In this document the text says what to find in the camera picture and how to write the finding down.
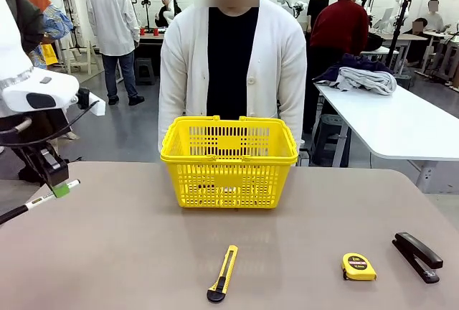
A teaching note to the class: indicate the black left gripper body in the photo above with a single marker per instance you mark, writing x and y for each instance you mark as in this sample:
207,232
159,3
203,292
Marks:
34,159

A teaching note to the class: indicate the white marker pen black cap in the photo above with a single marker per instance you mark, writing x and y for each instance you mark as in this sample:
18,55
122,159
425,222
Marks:
14,212

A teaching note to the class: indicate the yellow utility knife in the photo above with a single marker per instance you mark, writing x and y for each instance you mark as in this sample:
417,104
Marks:
226,270

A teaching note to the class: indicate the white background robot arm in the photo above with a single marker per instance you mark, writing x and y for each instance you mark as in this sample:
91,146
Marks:
290,1

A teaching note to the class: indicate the person's right forearm white sleeve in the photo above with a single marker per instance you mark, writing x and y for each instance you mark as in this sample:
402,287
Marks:
170,109

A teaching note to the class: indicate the person's left forearm white sleeve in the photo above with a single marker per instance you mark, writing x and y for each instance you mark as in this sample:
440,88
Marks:
292,109

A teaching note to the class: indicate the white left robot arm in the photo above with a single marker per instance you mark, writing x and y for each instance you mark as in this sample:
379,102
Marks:
14,55

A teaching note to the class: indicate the person in colourful patterned shirt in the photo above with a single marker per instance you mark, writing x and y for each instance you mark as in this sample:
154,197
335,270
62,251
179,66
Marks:
57,23

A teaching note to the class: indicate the person in dark jacket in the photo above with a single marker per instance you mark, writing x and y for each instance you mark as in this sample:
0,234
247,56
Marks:
21,12

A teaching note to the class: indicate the yellow plastic shopping basket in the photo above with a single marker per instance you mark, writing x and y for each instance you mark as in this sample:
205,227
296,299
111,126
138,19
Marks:
229,181

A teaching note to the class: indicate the person in white cardigan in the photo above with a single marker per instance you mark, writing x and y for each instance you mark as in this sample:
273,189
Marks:
186,55

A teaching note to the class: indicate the person in black clothes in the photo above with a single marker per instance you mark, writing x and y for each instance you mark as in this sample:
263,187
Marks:
317,8

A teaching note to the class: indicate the yellow bag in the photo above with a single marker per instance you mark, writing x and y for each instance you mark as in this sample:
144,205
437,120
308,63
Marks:
48,54

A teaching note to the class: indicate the white wooden stool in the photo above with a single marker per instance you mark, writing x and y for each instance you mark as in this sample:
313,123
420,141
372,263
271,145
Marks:
84,57

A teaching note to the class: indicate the black step stool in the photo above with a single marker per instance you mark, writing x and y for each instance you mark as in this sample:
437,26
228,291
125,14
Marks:
145,71

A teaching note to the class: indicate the man in white shirt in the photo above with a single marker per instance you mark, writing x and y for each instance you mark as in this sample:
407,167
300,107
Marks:
113,19

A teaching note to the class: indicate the grey plastic stool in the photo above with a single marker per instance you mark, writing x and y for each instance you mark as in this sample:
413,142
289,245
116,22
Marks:
331,134

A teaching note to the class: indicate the yellow tape measure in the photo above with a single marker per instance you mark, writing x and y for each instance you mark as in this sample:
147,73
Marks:
358,267

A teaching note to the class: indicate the man in red shirt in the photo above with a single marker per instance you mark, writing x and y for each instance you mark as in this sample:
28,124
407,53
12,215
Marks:
340,26

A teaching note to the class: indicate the pile of clothes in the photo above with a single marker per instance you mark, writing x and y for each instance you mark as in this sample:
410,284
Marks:
358,60

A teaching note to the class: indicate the grey clothes pile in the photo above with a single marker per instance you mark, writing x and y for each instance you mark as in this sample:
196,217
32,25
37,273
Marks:
373,80

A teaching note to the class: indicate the large white table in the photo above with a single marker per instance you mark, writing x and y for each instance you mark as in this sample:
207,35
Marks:
394,127

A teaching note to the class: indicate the black bag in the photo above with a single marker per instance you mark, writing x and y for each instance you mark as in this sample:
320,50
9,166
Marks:
376,41

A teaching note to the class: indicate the small white background table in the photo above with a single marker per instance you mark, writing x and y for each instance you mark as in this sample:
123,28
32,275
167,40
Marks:
385,51

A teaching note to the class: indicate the black tripod stand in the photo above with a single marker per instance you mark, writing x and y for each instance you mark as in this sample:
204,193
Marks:
398,33

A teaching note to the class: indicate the black stapler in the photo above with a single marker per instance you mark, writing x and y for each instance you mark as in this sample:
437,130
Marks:
419,252

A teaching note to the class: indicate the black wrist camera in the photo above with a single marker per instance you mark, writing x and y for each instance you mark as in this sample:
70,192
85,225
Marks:
83,98

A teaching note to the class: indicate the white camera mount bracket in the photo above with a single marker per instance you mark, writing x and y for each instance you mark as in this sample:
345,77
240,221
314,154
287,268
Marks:
98,105

